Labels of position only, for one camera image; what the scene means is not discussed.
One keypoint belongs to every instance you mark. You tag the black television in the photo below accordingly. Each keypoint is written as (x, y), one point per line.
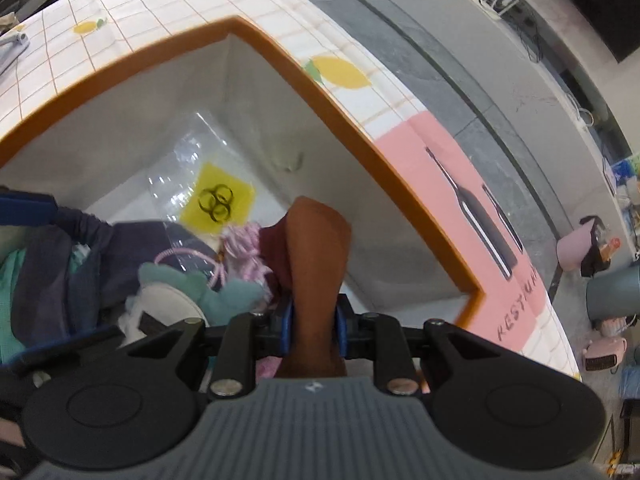
(600, 0)

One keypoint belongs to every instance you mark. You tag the teal plush backpack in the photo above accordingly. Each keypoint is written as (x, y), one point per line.
(230, 295)

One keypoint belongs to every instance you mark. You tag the pink heater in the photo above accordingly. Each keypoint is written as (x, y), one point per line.
(605, 355)

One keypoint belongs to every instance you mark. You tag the blue water bottle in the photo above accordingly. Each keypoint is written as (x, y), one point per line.
(631, 382)

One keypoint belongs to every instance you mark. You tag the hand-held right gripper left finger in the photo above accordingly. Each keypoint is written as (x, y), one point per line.
(287, 330)

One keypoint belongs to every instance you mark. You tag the pink white basket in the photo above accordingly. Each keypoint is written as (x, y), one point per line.
(615, 325)

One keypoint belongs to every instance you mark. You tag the white marble console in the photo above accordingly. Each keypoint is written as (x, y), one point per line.
(565, 85)

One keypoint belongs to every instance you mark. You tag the pink bin with black bag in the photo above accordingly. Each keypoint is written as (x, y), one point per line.
(572, 250)

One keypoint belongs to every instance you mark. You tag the grey trash can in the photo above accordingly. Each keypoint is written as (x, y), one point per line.
(615, 295)

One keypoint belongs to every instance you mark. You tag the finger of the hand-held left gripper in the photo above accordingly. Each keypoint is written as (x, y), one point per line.
(27, 210)
(65, 350)

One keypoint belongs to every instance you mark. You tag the navy cloth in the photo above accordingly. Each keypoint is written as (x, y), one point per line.
(100, 260)

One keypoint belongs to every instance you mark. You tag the clear bag with yellow label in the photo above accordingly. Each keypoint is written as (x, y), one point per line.
(220, 195)

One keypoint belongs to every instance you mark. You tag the pink tassel pouch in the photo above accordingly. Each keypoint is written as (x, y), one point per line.
(245, 245)

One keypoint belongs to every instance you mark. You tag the brown leather piece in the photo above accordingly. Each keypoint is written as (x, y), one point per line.
(315, 260)

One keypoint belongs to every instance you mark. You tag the orange box with white inside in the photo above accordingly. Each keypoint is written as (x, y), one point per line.
(240, 85)

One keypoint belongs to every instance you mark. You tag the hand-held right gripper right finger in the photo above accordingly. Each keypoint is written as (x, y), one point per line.
(340, 335)

